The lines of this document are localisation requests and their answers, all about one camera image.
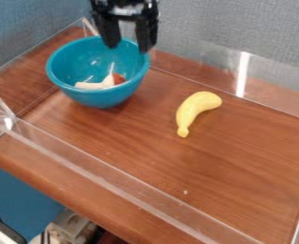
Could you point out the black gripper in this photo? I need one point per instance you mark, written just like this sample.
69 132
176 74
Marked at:
110 10

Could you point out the blue plastic bowl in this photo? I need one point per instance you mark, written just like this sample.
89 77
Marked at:
84 60

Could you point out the yellow toy banana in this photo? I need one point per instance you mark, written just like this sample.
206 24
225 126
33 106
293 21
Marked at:
200 102

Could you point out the white object under table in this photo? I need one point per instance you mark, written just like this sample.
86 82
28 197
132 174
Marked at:
68 229

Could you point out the white and brown toy mushroom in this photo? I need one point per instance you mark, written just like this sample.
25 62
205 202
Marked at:
112 80

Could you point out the clear acrylic barrier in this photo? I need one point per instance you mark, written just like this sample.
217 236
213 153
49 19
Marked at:
218 187

